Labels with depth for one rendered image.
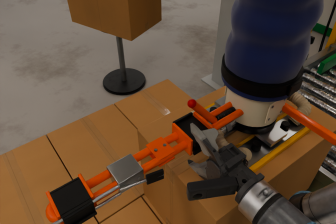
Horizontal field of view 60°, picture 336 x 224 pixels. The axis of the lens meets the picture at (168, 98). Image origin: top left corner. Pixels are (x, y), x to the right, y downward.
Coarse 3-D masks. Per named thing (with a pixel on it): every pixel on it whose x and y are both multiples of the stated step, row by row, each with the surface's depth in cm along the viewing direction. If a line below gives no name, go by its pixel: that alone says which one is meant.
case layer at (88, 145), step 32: (128, 96) 174; (160, 96) 174; (64, 128) 154; (96, 128) 154; (128, 128) 154; (0, 160) 139; (32, 160) 139; (64, 160) 139; (96, 160) 139; (0, 192) 126; (32, 192) 126; (128, 192) 126
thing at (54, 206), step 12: (72, 180) 67; (84, 180) 67; (48, 192) 64; (60, 192) 64; (72, 192) 64; (84, 192) 64; (60, 204) 62; (72, 204) 62; (96, 204) 66; (60, 216) 61
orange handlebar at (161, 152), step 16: (240, 112) 86; (288, 112) 87; (320, 128) 80; (160, 144) 76; (176, 144) 77; (160, 160) 73; (96, 176) 69; (96, 192) 66; (112, 192) 67; (48, 208) 63
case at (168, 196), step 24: (216, 96) 112; (168, 120) 103; (144, 144) 99; (312, 144) 94; (168, 168) 89; (264, 168) 87; (288, 168) 89; (312, 168) 110; (144, 192) 124; (168, 192) 97; (288, 192) 108; (168, 216) 108; (192, 216) 87; (216, 216) 76; (240, 216) 86
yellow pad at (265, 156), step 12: (276, 120) 100; (288, 120) 99; (288, 132) 95; (300, 132) 96; (240, 144) 92; (252, 144) 88; (264, 144) 91; (276, 144) 91; (288, 144) 92; (252, 156) 88; (264, 156) 88; (252, 168) 85
